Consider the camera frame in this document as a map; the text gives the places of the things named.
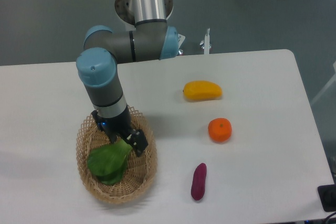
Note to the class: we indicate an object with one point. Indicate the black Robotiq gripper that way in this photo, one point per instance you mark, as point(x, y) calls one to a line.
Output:
point(120, 126)

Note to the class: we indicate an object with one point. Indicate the green leafy vegetable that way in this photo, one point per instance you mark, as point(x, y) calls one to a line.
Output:
point(109, 162)

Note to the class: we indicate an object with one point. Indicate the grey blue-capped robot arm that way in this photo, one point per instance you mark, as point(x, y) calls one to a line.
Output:
point(103, 50)

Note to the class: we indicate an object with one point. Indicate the oval woven wicker basket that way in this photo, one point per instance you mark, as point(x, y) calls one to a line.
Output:
point(140, 172)

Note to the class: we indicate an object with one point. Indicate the yellow mango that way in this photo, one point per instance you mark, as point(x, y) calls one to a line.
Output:
point(202, 90)

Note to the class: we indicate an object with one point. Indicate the purple sweet potato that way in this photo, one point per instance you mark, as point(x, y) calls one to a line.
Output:
point(198, 186)

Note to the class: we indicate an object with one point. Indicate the orange tangerine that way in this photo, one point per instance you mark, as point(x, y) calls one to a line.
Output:
point(220, 130)

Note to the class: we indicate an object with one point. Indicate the black device at table edge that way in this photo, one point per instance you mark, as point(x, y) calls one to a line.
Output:
point(327, 197)

